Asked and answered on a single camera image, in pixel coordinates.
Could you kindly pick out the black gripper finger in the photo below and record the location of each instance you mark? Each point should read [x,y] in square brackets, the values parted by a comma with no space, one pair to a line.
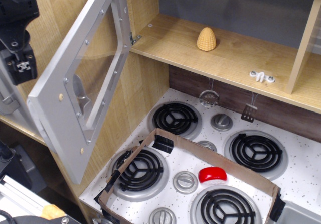
[19,71]

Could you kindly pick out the front left stove burner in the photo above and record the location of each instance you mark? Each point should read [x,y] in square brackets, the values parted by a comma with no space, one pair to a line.
[145,177]

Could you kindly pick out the red toy cheese wheel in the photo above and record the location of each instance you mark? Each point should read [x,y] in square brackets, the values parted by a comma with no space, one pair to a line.
[211,175]

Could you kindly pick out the grey fridge door handle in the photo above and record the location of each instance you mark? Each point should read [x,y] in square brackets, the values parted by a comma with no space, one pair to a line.
[12,104]

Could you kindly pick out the yellow toy corn cob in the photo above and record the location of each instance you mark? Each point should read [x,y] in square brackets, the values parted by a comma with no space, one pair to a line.
[206,40]

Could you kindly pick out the hanging toy spatula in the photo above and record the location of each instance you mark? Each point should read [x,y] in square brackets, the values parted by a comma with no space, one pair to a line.
[250,111]

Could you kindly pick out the grey wall phone holder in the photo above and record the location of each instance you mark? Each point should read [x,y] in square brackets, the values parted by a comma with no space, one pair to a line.
[83,100]

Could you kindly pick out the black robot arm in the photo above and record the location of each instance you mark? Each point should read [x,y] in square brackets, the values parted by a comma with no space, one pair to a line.
[16,52]

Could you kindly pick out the back right stove burner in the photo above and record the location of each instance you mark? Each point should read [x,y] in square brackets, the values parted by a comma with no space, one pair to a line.
[257,151]

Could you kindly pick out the grey middle stove knob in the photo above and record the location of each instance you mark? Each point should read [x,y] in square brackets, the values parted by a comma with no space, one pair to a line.
[185,182]

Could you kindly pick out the small grey centre knob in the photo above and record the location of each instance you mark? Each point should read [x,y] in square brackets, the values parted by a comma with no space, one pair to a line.
[207,144]

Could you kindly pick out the black box at left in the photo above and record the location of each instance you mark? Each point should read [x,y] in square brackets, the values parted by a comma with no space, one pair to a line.
[16,164]

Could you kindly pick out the grey back stove knob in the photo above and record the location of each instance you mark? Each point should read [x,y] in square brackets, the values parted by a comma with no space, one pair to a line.
[221,122]

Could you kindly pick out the white door latch clip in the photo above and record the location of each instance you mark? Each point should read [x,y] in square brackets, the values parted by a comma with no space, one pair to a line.
[261,77]

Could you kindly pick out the grey toy microwave door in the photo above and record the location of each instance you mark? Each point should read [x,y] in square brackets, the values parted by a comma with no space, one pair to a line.
[95,48]

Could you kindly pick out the brown cardboard fence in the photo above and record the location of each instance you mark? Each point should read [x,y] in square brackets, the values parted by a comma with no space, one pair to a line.
[183,155]

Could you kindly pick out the back left stove burner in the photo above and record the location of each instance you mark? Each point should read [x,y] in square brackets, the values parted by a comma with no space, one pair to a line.
[176,117]

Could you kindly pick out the orange object at bottom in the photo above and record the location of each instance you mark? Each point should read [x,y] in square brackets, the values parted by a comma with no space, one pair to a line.
[50,212]

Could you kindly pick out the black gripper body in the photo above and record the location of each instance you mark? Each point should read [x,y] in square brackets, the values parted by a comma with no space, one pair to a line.
[14,19]

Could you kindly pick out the hanging toy strainer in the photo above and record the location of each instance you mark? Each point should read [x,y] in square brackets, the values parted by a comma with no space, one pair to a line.
[209,98]

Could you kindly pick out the front right stove burner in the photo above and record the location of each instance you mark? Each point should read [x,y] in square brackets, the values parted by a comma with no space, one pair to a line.
[224,204]

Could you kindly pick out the stove burner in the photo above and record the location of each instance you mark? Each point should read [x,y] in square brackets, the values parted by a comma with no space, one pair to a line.
[145,177]
[176,117]
[257,151]
[224,204]

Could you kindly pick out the grey stove knob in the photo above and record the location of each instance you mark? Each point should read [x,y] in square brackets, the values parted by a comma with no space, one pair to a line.
[162,216]
[221,122]
[185,182]

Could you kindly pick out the grey front stove knob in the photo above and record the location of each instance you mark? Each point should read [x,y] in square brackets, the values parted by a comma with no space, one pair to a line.
[162,216]

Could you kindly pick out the grey toy sink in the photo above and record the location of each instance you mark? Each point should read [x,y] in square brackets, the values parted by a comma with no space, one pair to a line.
[295,214]

